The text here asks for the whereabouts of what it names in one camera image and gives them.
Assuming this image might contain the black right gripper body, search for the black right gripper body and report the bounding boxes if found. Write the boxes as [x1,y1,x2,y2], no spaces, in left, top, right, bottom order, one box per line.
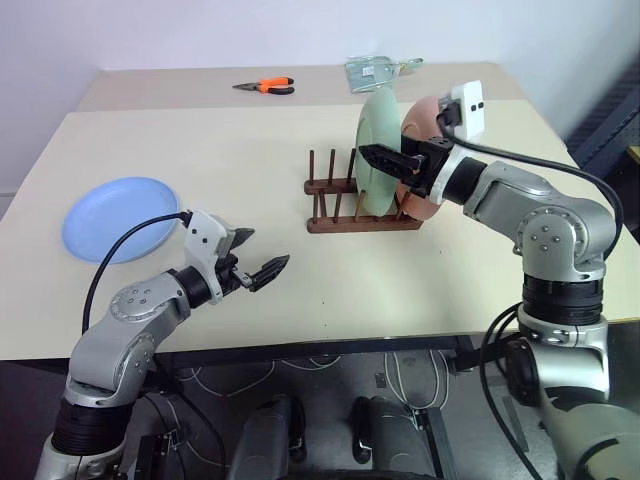
[399,134,456,201]

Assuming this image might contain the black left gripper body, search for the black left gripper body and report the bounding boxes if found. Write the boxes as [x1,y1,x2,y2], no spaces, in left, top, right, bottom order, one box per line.
[214,229,252,297]

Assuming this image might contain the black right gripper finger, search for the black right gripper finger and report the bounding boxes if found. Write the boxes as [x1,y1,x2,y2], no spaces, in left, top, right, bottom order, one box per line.
[358,143,427,186]

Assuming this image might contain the green plate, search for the green plate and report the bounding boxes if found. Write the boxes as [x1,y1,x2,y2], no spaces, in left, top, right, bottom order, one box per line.
[353,88,402,219]

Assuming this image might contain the wooden dish rack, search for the wooden dish rack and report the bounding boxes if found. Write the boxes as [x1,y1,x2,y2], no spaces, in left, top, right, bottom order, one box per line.
[303,148,424,235]

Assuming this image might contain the pink plate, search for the pink plate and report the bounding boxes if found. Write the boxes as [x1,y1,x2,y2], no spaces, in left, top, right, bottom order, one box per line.
[396,95,452,222]

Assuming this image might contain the clear plastic bag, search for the clear plastic bag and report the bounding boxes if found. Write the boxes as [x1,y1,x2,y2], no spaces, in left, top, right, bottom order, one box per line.
[344,54,402,95]

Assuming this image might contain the blue plate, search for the blue plate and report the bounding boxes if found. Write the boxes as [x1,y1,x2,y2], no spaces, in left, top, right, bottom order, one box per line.
[61,176,182,266]

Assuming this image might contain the dark grey rounded shape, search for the dark grey rounded shape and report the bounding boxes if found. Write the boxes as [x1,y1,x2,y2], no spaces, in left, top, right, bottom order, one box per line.
[227,394,307,480]
[352,394,434,480]

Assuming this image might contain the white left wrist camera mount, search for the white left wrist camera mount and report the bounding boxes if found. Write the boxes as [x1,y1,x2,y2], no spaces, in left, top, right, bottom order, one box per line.
[182,209,236,306]

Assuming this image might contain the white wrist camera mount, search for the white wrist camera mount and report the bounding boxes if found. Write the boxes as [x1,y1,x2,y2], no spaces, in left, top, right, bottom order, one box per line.
[428,79,489,206]
[182,209,236,306]

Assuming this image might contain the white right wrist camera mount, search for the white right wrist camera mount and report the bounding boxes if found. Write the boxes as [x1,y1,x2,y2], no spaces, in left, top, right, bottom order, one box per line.
[428,79,489,206]

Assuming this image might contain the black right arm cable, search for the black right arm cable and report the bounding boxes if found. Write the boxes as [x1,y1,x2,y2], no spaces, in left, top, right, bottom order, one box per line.
[436,113,627,261]

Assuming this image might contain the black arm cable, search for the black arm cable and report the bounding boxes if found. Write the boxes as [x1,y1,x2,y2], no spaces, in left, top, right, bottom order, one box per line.
[436,113,627,261]
[81,211,194,334]

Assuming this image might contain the white floor cable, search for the white floor cable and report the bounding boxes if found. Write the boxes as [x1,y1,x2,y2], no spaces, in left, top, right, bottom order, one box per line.
[189,352,354,399]
[382,349,450,412]

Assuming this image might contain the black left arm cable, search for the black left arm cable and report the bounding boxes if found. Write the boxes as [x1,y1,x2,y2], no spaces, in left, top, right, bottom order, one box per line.
[81,211,194,334]

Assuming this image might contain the orange handled pliers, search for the orange handled pliers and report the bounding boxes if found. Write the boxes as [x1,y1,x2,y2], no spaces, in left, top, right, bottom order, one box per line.
[231,75,297,97]

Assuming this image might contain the black metal frame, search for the black metal frame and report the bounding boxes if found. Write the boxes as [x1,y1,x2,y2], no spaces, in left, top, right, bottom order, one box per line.
[563,63,640,167]

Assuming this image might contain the black hanging cable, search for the black hanging cable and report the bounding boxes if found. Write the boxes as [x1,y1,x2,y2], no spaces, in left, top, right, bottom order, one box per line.
[478,301,533,480]

